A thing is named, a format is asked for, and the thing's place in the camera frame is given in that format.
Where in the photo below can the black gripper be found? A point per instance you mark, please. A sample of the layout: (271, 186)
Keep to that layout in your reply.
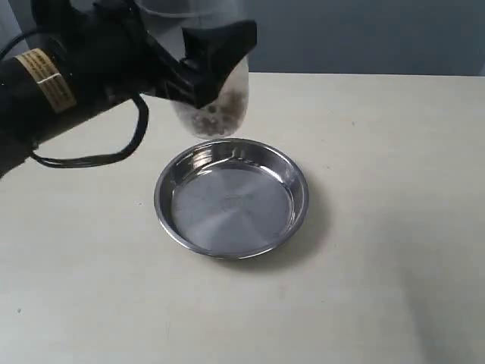
(137, 61)

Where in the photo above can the round stainless steel dish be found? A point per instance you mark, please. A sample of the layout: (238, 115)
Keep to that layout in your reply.
(231, 198)

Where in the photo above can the clear plastic shaker bottle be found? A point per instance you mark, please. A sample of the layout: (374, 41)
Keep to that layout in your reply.
(165, 21)

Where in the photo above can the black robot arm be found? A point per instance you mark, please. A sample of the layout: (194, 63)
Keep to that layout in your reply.
(74, 65)

